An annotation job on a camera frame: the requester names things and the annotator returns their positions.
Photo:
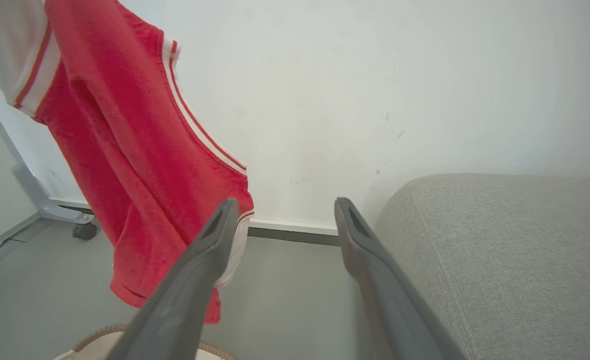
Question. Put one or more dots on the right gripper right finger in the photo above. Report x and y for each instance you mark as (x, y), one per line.
(389, 305)

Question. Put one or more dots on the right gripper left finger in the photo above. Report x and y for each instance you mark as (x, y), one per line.
(185, 295)

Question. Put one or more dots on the grey fabric sofa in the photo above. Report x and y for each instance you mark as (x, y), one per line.
(524, 260)

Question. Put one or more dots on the black caster wheel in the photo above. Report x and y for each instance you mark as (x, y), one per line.
(85, 231)

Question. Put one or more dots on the red white-striped sports garment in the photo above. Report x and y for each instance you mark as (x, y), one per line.
(125, 150)

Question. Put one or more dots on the light grey stand leg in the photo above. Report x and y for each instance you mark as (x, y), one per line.
(50, 207)

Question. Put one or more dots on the cream laundry basket brown rim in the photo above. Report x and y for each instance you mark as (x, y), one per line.
(100, 346)

